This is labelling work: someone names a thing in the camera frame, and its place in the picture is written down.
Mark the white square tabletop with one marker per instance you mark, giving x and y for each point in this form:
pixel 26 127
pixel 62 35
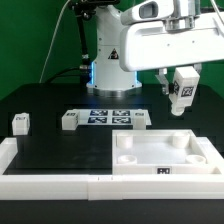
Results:
pixel 138 152

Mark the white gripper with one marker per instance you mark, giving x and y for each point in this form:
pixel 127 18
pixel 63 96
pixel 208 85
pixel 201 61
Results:
pixel 147 46

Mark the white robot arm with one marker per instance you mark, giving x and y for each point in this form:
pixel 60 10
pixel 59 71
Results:
pixel 177 15

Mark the white U-shaped fence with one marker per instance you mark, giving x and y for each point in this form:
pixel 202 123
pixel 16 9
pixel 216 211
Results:
pixel 110 187

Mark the white marker sheet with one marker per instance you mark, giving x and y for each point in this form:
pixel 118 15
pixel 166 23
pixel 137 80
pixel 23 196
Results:
pixel 110 116

